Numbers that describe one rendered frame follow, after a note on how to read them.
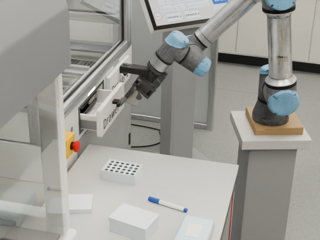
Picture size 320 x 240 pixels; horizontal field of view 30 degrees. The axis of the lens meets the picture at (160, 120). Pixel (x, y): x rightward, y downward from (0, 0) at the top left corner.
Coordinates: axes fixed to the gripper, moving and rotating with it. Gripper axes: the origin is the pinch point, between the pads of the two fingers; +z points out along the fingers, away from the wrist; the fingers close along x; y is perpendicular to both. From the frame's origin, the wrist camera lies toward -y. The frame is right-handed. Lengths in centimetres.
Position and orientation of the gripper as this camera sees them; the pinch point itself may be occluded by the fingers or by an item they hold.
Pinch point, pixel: (123, 99)
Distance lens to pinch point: 230.2
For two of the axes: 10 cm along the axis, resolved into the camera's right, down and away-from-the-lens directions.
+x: 2.4, -4.2, 8.7
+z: -5.7, 6.6, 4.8
